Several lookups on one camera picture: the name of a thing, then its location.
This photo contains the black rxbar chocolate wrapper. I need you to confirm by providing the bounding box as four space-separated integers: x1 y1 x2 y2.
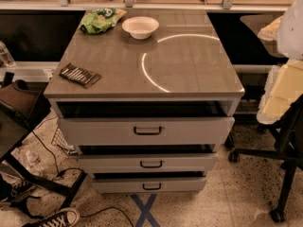
60 63 101 89

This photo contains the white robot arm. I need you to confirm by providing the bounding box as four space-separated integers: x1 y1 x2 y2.
257 0 303 125

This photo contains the white paper bowl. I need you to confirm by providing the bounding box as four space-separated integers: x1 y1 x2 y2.
122 16 159 40

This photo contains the grey drawer cabinet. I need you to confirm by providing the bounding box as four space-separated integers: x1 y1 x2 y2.
45 9 244 182

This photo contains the middle grey drawer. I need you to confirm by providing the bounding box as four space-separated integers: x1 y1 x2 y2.
79 153 218 173

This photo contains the grey drawer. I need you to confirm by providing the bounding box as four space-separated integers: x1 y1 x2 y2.
92 177 206 193
79 153 218 173
58 117 234 146

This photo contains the bottom grey drawer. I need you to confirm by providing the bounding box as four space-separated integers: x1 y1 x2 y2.
92 177 206 193

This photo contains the top grey drawer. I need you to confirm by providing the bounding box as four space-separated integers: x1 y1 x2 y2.
58 117 234 146

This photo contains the green chip bag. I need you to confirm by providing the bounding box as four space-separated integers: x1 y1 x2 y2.
80 8 127 35

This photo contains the blue tape cross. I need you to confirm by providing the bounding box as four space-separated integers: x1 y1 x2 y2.
132 194 161 227

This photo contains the brown bag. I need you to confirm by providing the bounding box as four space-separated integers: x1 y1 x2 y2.
0 79 50 129

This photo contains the black white sneaker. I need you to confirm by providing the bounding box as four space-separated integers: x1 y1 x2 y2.
22 207 80 227

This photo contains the black side table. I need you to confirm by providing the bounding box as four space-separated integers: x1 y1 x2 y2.
0 71 87 210

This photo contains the clear plastic bottle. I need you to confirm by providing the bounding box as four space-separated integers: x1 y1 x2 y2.
0 41 15 67

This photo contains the wire mesh basket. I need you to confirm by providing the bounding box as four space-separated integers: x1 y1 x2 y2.
51 128 78 156

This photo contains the black floor cable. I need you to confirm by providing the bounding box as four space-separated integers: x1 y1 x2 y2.
30 130 134 227

